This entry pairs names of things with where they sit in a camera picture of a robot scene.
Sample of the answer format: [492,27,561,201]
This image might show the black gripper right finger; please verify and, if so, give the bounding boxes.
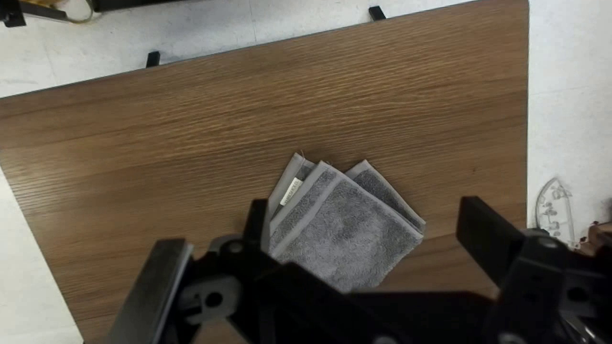
[454,195,532,289]

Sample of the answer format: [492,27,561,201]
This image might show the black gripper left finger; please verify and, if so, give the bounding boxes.
[105,237,195,344]

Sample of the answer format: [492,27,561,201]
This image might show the grey towel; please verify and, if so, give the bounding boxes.
[262,151,429,295]

